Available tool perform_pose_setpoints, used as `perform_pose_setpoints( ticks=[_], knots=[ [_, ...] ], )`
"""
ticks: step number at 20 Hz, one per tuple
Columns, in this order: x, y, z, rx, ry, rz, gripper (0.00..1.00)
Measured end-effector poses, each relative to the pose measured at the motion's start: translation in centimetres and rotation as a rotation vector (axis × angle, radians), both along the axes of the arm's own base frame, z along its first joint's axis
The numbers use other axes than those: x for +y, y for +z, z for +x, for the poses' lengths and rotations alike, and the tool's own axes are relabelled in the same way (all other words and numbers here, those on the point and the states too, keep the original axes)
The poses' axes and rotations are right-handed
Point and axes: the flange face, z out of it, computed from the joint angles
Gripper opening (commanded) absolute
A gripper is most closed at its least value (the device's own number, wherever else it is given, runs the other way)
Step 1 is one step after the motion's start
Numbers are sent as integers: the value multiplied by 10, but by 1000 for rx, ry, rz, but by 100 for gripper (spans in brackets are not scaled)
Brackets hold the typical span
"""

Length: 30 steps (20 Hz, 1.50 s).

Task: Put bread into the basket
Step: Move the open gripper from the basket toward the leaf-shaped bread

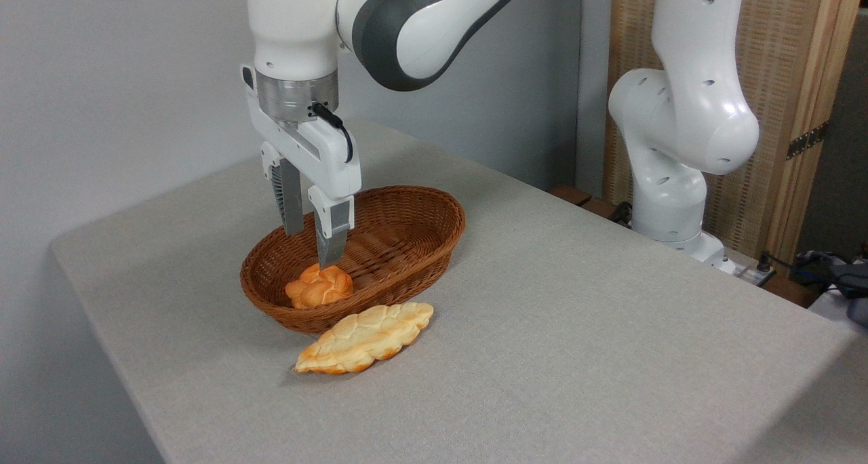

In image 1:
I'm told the wooden rattan folding screen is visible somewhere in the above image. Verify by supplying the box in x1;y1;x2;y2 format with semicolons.
602;0;868;268

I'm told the grey fabric tablecloth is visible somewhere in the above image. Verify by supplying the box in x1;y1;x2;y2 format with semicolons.
49;121;868;464

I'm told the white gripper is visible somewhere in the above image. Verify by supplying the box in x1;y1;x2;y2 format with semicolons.
241;64;363;270

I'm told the white power strip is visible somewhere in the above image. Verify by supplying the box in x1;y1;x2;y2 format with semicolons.
734;263;778;288

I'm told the black plug with cable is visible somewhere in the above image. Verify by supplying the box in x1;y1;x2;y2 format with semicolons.
756;252;856;295

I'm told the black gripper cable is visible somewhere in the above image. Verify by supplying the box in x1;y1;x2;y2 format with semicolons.
311;102;355;163

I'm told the brown wicker basket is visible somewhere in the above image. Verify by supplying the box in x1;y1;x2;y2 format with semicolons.
240;185;467;334

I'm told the dark grey bag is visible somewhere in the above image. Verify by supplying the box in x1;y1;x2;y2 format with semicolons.
793;250;868;327

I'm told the dark metal hinge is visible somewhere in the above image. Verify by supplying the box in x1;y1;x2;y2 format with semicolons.
787;121;829;161

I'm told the round knotted bread roll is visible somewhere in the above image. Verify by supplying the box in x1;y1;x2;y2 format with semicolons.
285;263;354;309

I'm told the long leaf-shaped bread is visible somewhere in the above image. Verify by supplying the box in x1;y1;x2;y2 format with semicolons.
294;302;435;375

